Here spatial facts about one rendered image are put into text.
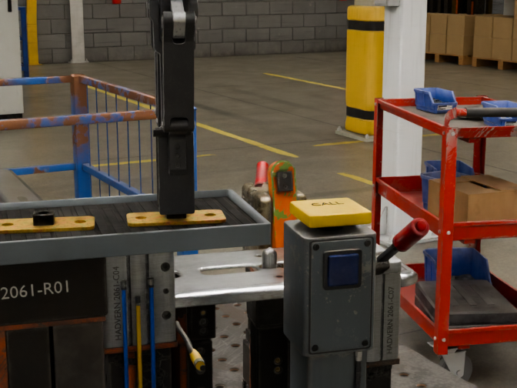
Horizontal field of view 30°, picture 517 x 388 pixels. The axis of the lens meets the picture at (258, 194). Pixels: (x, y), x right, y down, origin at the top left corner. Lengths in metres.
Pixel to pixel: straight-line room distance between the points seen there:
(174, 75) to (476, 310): 2.64
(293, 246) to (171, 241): 0.15
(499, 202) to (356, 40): 5.11
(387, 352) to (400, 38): 3.91
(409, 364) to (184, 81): 1.06
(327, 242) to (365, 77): 7.28
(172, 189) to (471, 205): 2.40
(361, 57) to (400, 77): 3.21
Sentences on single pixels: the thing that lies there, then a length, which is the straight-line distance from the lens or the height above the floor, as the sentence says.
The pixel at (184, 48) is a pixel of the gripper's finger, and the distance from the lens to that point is 0.76.
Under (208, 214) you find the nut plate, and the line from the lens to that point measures 0.85.
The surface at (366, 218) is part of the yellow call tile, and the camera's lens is 0.87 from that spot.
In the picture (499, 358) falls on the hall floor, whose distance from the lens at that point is 3.67.
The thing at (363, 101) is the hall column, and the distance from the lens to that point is 8.16.
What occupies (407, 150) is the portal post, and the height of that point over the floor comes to 0.48.
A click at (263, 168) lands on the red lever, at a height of 1.07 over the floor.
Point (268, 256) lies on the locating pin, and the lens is 1.24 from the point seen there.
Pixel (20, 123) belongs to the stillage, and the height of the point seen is 0.93.
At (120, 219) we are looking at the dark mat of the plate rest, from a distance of 0.85.
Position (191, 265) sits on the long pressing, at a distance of 1.26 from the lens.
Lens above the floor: 1.37
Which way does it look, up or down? 13 degrees down
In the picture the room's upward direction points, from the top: straight up
